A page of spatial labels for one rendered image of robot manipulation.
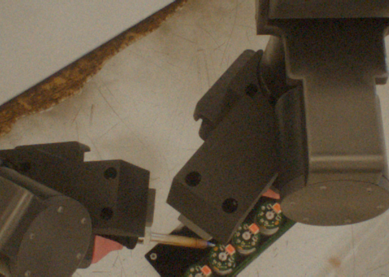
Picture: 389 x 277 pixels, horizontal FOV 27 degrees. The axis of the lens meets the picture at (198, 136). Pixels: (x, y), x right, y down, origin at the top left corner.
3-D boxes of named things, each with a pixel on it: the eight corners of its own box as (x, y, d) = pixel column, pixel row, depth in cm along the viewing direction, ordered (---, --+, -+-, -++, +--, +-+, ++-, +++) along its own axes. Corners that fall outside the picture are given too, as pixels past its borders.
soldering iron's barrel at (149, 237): (202, 236, 71) (132, 227, 68) (210, 235, 70) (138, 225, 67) (201, 253, 71) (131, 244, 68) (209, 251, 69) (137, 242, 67)
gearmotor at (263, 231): (248, 222, 78) (250, 213, 73) (267, 206, 79) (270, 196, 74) (265, 242, 78) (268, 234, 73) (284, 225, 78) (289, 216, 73)
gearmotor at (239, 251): (226, 242, 78) (226, 234, 73) (245, 225, 78) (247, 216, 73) (242, 261, 77) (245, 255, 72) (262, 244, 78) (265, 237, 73)
